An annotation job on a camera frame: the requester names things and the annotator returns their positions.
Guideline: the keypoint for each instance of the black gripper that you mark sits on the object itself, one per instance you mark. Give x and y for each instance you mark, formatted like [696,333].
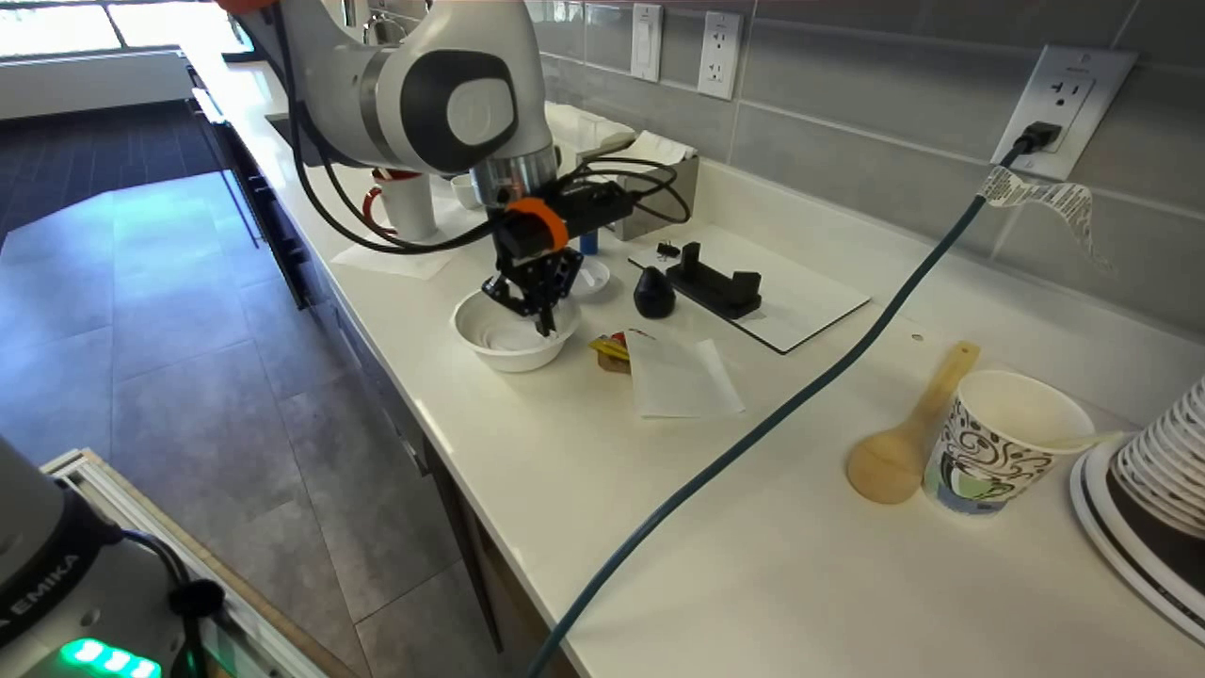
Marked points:
[535,258]

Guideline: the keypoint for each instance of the black teardrop-shaped object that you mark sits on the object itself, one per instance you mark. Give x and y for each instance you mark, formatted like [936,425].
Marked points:
[653,294]

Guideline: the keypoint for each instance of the white round bowl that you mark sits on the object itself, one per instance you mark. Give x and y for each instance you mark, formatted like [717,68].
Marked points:
[483,343]

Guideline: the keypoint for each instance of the long yellow sauce packet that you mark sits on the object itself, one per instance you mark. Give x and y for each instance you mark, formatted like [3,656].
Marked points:
[614,356]

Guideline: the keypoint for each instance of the small black piece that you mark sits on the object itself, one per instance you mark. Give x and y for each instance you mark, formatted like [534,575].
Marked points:
[670,249]

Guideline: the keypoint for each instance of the white folded napkin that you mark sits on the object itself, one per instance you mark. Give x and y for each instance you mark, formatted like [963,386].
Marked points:
[683,380]

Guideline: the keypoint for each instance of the white box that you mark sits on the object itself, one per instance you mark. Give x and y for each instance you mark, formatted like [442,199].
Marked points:
[671,170]

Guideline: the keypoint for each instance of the white flat board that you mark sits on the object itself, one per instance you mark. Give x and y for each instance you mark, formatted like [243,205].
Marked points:
[803,304]

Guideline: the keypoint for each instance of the wooden spoon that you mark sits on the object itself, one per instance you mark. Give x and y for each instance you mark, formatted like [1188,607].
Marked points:
[892,462]

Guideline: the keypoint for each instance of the patterned paper cup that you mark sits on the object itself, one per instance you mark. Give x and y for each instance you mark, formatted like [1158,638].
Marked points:
[992,456]

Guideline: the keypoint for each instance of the black power plug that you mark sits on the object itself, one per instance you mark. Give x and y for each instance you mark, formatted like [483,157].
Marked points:
[1035,139]

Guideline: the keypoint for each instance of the stack of plates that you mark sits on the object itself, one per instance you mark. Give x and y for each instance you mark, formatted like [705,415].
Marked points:
[1105,530]

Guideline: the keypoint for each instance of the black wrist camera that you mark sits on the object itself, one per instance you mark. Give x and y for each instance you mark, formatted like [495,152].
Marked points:
[601,208]

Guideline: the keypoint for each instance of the black holder bracket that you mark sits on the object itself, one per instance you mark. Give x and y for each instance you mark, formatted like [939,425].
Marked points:
[717,287]

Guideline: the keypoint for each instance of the white wall switch plate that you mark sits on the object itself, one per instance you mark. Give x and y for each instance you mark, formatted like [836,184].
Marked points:
[647,39]

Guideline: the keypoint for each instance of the white wall outlet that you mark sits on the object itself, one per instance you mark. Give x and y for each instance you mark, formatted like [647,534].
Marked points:
[1079,90]
[722,53]

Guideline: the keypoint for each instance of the white metal frame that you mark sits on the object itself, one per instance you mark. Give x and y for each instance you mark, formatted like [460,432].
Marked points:
[152,514]

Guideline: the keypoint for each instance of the clear plastic wall hook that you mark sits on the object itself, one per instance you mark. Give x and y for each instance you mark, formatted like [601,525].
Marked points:
[1050,199]

